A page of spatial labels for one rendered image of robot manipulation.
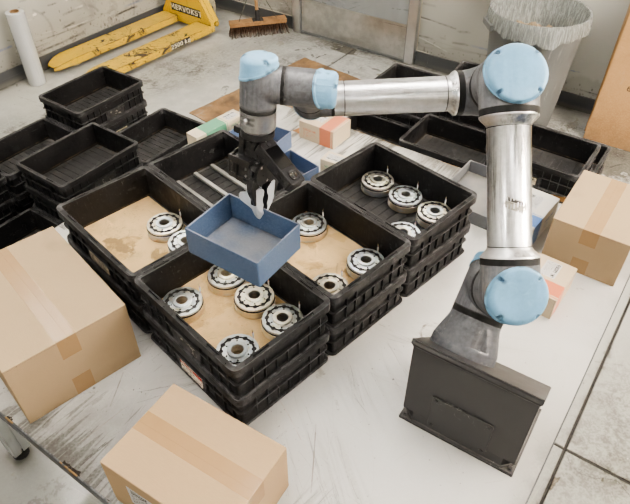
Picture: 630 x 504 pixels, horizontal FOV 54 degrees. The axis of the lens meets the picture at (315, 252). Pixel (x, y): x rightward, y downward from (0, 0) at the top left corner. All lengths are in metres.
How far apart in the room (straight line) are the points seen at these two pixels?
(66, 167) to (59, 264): 1.19
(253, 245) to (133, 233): 0.56
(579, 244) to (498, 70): 0.84
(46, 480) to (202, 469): 1.18
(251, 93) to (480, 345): 0.71
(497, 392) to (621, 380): 1.45
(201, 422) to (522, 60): 0.96
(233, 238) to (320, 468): 0.55
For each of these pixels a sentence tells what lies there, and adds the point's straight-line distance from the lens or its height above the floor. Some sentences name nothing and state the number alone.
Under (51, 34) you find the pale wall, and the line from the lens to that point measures 4.98.
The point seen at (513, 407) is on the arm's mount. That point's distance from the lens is 1.33.
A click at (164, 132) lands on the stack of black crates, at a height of 0.38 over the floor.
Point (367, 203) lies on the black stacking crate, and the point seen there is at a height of 0.83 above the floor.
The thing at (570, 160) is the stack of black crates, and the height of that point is 0.49.
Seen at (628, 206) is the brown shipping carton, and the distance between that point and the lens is 2.05.
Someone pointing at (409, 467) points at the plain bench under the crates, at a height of 0.70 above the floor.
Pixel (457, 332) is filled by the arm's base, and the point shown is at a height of 0.97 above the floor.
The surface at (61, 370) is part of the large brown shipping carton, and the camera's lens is 1.58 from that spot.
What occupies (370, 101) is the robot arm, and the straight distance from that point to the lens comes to 1.34.
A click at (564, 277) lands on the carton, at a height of 0.77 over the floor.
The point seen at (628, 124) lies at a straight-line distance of 4.06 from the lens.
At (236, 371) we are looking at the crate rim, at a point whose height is 0.93.
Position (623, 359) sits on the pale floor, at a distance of 2.80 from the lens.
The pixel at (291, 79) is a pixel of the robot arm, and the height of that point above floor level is 1.44.
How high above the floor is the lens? 1.98
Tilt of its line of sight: 42 degrees down
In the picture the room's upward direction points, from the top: straight up
